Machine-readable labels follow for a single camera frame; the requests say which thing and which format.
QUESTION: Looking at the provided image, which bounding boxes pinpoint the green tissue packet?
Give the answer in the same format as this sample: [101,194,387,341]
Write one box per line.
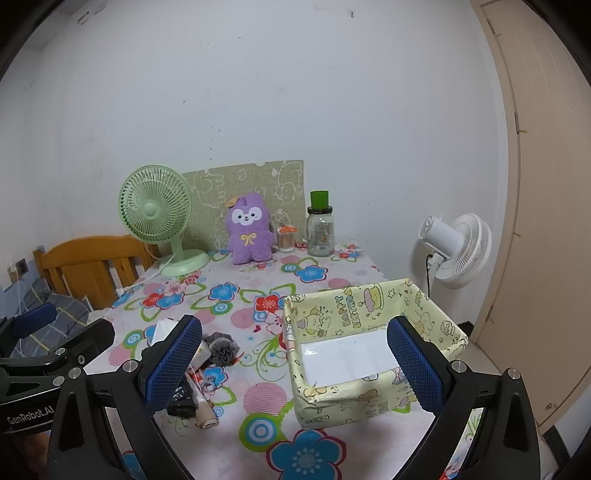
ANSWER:
[147,320,211,370]

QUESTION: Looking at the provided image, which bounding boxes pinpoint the yellow cartoon storage box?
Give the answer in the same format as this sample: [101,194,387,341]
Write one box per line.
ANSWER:
[283,278,469,431]

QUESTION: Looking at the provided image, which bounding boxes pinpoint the purple plush toy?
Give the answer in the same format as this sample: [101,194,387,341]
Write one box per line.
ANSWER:
[225,192,278,265]

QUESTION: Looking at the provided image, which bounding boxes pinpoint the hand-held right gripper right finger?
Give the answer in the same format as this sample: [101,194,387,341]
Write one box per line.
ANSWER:
[387,315,542,480]

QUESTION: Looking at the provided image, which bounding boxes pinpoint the cotton swab jar orange lid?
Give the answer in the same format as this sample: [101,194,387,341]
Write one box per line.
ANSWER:
[276,223,297,253]

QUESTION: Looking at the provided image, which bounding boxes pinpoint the grey mesh bath pouf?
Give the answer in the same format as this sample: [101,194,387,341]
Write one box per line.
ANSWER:
[203,331,242,367]

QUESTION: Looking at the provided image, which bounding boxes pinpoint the black cloth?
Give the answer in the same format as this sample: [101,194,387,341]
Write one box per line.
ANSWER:
[166,382,197,419]

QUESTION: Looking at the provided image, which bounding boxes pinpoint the plaid cushion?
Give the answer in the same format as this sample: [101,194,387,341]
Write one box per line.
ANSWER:
[0,277,90,356]

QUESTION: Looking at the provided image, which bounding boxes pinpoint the green patterned board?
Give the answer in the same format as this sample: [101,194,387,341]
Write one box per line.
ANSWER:
[181,160,305,252]

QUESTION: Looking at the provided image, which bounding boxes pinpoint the green desk fan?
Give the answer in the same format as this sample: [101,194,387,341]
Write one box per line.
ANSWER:
[118,165,211,278]

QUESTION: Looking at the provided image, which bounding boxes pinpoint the white fan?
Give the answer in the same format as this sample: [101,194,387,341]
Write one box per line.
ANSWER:
[419,213,493,291]

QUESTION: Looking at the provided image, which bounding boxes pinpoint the white fan cable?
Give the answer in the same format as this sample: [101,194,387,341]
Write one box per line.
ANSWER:
[139,244,181,283]

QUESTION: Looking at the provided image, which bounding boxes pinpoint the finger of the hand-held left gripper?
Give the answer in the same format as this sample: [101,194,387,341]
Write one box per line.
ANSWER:
[0,302,58,356]
[0,318,116,370]

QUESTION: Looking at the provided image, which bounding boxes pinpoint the glass mug jar green lid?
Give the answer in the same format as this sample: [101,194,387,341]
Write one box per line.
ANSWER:
[302,190,336,258]

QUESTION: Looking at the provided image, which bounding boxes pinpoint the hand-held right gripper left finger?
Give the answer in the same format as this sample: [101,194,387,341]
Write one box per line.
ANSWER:
[46,315,204,480]

